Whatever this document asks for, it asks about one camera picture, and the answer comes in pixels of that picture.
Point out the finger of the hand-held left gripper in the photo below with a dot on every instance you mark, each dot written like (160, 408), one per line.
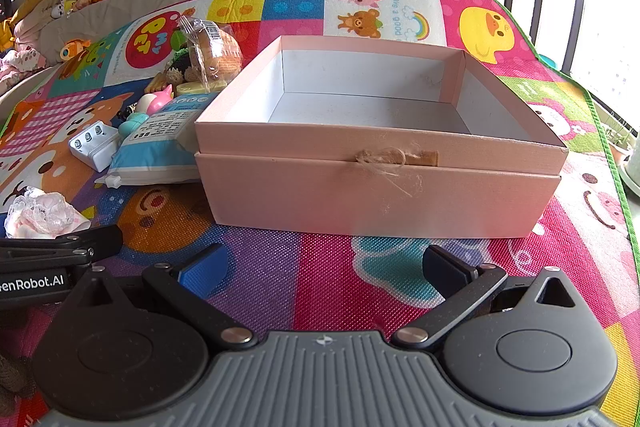
(60, 243)

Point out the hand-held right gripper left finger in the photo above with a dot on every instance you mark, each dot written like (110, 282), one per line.
(202, 271)

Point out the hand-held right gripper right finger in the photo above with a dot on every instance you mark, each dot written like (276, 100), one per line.
(444, 269)

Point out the pink cardboard box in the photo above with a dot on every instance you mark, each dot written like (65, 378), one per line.
(380, 202)

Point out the blue white pouch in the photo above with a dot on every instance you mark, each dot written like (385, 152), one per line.
(150, 157)

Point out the pink cat toy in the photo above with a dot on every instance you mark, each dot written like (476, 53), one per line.
(156, 101)

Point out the brown crochet toy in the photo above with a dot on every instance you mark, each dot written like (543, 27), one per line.
(181, 66)

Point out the clear bag of wafer biscuits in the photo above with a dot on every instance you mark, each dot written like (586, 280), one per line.
(202, 47)

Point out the white lace wrapped item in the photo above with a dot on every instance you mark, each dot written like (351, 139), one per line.
(42, 214)

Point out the white battery charger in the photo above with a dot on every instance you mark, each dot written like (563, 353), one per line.
(92, 146)

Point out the colourful cartoon play mat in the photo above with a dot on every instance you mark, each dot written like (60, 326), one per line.
(310, 267)

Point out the teal plastic hook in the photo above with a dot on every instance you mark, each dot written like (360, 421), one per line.
(134, 124)

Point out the pink plush toy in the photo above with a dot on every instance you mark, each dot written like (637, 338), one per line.
(20, 59)

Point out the orange fish plush toy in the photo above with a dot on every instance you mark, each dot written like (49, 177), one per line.
(74, 49)

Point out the teal plastic item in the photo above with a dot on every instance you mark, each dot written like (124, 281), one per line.
(549, 62)

